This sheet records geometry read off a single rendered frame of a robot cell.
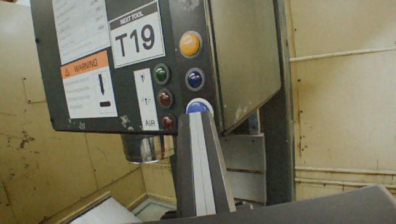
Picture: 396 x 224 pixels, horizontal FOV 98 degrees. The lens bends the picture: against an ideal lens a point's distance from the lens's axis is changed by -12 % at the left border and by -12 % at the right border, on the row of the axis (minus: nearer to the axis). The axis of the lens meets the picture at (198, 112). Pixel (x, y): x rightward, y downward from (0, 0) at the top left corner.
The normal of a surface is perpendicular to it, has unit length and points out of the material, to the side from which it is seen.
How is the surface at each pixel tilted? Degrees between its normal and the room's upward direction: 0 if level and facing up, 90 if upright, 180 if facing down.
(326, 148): 90
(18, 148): 90
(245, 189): 89
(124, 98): 90
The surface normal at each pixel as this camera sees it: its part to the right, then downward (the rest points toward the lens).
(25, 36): 0.87, -0.04
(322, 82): -0.48, 0.18
